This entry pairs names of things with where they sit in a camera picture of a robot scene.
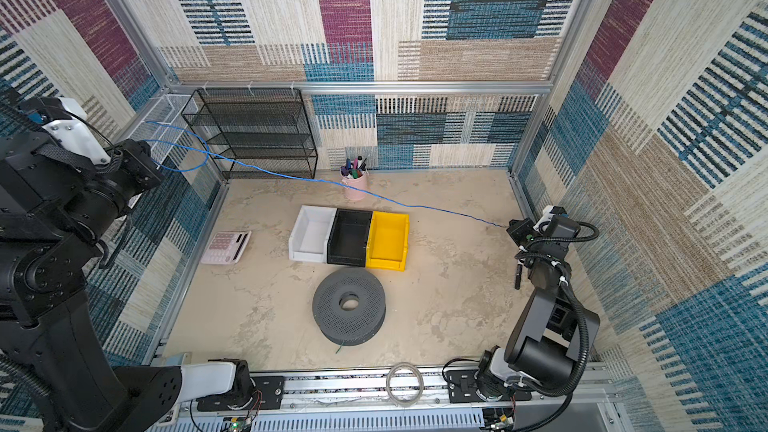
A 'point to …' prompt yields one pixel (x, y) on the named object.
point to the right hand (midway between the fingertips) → (511, 223)
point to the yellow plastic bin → (387, 241)
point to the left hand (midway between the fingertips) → (139, 135)
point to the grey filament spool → (339, 325)
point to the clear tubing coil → (399, 366)
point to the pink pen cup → (354, 175)
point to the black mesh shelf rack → (255, 133)
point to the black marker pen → (518, 276)
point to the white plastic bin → (308, 241)
